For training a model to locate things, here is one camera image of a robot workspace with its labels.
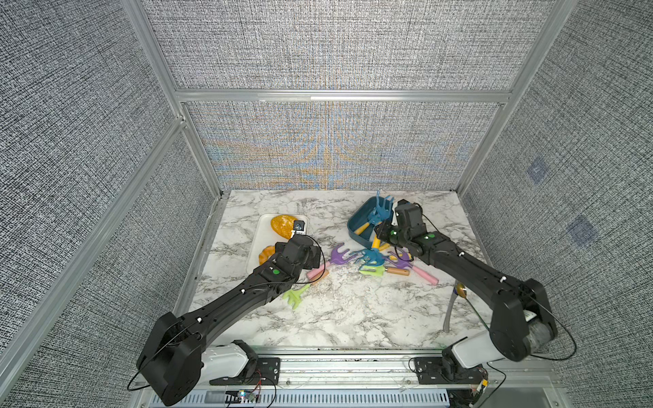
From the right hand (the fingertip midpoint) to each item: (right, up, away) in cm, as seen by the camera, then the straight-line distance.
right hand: (375, 221), depth 86 cm
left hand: (-23, -7, -3) cm, 24 cm away
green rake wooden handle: (-28, -26, +1) cm, 38 cm away
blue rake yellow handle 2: (0, -14, +11) cm, 18 cm away
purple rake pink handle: (-13, -14, +11) cm, 22 cm away
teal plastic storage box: (+1, +3, +24) cm, 24 cm away
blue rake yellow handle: (+2, +2, +1) cm, 3 cm away
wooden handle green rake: (+3, -18, +8) cm, 20 cm away
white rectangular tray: (-43, -6, +16) cm, 46 cm away
